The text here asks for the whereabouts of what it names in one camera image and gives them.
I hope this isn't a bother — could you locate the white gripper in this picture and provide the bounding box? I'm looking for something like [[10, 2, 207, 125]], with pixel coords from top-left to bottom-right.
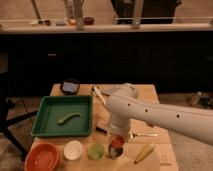
[[108, 115, 130, 138]]

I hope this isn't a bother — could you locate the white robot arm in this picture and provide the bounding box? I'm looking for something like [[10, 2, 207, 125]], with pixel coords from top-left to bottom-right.
[[106, 83, 213, 146]]

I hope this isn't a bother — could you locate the metal cup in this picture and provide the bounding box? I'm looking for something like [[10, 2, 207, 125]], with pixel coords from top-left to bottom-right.
[[108, 144, 123, 159]]

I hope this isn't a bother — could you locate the grey sponge block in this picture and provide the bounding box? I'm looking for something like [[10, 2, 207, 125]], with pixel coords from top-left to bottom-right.
[[96, 121, 108, 134]]

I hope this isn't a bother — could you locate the metal fork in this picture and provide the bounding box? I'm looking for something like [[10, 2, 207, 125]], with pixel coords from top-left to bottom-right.
[[128, 133, 158, 139]]

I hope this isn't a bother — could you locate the grey blue cloth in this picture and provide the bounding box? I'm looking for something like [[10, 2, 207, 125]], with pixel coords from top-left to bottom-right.
[[102, 88, 117, 96]]

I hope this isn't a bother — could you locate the yellow banana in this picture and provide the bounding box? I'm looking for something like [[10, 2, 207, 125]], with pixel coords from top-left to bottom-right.
[[134, 143, 155, 164]]

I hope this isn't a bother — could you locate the white knife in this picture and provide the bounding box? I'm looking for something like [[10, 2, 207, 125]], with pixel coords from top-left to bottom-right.
[[92, 86, 106, 106]]

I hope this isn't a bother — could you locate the green plastic tray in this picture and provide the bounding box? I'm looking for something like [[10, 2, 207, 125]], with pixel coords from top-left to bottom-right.
[[31, 95, 93, 137]]

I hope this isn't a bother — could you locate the white bowl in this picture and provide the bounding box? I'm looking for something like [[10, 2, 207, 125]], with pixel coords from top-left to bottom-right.
[[63, 140, 83, 160]]

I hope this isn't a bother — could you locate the green bean pod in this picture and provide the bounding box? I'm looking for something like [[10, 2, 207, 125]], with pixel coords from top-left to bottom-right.
[[58, 113, 81, 125]]

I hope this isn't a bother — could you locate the black bowl with blue item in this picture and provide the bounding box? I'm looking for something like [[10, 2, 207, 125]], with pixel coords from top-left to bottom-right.
[[60, 79, 80, 95]]

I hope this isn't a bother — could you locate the orange bowl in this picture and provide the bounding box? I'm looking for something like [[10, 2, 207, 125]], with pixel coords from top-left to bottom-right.
[[24, 143, 60, 171]]

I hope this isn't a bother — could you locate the dark red bowl on counter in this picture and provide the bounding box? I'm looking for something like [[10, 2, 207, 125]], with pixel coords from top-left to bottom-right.
[[83, 17, 95, 25]]

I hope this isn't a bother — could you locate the orange fruit on counter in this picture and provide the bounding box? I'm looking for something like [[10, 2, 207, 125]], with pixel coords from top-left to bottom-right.
[[69, 19, 76, 25]]

